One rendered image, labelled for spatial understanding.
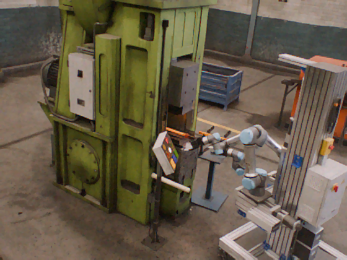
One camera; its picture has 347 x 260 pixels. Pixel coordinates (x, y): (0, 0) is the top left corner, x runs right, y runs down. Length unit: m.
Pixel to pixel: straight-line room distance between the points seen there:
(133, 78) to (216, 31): 8.74
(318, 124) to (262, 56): 8.65
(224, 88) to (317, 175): 4.72
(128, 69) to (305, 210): 2.07
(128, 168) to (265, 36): 8.20
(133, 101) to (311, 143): 1.73
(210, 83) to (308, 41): 4.23
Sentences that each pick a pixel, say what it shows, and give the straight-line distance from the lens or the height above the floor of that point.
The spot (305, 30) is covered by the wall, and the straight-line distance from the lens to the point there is 11.22.
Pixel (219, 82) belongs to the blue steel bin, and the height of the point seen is 0.55.
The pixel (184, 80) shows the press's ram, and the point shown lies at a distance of 3.65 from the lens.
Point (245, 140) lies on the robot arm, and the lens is 3.17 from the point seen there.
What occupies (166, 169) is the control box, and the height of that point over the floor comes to 0.98.
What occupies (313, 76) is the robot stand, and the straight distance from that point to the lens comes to 3.12.
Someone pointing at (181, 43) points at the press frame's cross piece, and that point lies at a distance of 3.76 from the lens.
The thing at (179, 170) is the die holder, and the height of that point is 0.66.
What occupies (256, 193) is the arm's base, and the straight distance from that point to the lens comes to 3.48.
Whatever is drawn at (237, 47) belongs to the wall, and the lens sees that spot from 12.01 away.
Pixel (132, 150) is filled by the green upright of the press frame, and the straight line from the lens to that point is 3.99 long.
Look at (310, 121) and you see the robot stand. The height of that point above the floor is 1.60.
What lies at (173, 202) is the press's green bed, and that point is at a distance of 4.26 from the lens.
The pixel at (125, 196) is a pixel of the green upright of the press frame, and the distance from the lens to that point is 4.26.
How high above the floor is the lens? 2.67
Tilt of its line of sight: 24 degrees down
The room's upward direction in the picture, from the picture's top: 5 degrees clockwise
